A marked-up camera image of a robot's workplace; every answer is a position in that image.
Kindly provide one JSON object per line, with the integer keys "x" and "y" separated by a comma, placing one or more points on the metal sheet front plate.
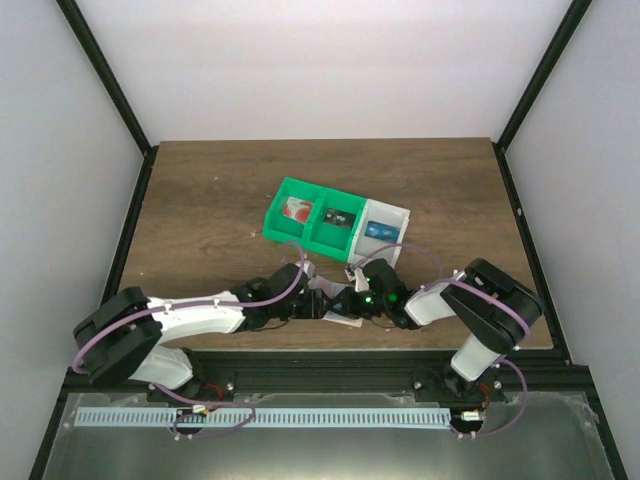
{"x": 535, "y": 436}

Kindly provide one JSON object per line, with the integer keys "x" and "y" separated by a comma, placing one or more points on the middle green plastic bin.
{"x": 329, "y": 240}

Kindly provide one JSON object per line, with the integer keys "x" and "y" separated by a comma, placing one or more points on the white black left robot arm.
{"x": 127, "y": 337}

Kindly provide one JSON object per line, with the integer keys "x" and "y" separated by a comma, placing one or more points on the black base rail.
{"x": 366, "y": 371}

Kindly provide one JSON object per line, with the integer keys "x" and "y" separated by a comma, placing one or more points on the black frame post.
{"x": 561, "y": 38}
{"x": 90, "y": 45}

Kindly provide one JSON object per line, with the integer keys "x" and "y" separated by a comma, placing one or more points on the left green plastic bin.
{"x": 276, "y": 226}

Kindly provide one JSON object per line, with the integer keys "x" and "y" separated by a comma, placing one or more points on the light blue slotted cable duct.
{"x": 159, "y": 417}

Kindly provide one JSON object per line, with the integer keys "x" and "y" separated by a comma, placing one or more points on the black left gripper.
{"x": 314, "y": 308}

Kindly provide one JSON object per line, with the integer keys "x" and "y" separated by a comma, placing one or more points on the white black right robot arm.
{"x": 497, "y": 310}

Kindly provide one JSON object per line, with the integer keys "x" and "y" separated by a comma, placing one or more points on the black left frame post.
{"x": 90, "y": 45}

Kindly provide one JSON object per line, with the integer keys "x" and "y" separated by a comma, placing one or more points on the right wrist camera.
{"x": 357, "y": 278}

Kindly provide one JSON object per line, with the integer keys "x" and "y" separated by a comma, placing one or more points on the beige leather card holder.
{"x": 335, "y": 302}

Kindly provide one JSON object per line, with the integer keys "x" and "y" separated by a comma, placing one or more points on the green plastic bin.
{"x": 329, "y": 240}
{"x": 276, "y": 226}

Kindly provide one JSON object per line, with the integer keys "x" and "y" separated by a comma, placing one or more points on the blue VIP credit card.
{"x": 382, "y": 232}

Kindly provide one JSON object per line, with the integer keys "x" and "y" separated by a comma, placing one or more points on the white plastic bin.
{"x": 364, "y": 247}

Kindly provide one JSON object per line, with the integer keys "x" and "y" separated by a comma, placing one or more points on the black VIP credit card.
{"x": 339, "y": 218}

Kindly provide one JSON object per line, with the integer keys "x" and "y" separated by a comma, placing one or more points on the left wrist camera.
{"x": 309, "y": 269}

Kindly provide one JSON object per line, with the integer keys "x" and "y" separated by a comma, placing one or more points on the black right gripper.
{"x": 346, "y": 298}

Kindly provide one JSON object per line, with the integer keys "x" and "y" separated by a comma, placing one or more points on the black right frame post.
{"x": 561, "y": 38}

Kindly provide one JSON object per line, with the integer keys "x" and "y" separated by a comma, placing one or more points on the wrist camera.
{"x": 309, "y": 269}
{"x": 357, "y": 278}

